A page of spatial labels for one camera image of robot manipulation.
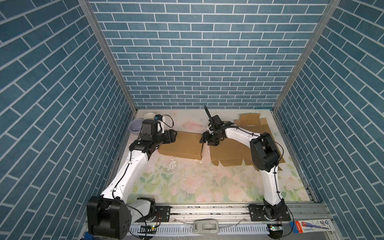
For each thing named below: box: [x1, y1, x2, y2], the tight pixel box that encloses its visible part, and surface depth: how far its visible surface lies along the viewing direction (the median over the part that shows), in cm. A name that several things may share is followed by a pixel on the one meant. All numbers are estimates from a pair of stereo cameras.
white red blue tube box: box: [289, 219, 336, 234], surface depth 71 cm
